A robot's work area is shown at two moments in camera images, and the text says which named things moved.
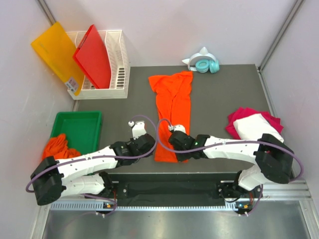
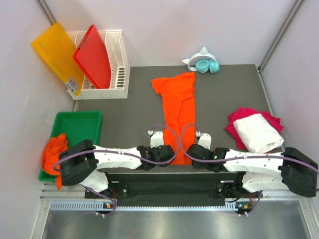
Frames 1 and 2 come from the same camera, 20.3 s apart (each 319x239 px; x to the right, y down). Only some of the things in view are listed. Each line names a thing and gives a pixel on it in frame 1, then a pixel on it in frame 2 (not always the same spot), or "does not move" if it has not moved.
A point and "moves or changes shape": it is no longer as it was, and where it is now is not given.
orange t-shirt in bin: x=57 y=146 does not move
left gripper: x=132 y=139 to x=162 y=164
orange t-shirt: x=173 y=100 moves or changes shape
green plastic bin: x=82 y=129 does not move
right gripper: x=181 y=158 to x=197 y=166
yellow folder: x=56 y=49 does not move
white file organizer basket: x=116 y=46 does not move
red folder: x=92 y=56 does not move
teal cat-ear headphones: x=202 y=62 does not move
